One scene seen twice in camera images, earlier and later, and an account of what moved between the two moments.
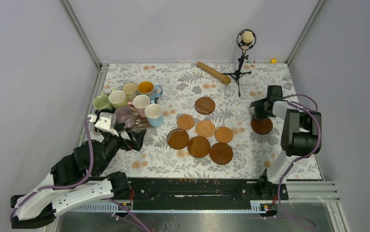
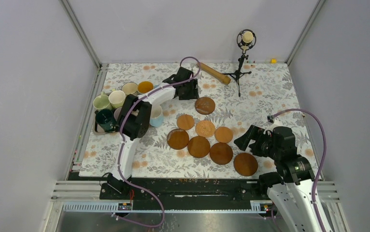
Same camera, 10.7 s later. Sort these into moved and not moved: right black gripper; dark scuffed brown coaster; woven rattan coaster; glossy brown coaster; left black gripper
Moved: right black gripper; left black gripper
Not moved: woven rattan coaster; dark scuffed brown coaster; glossy brown coaster
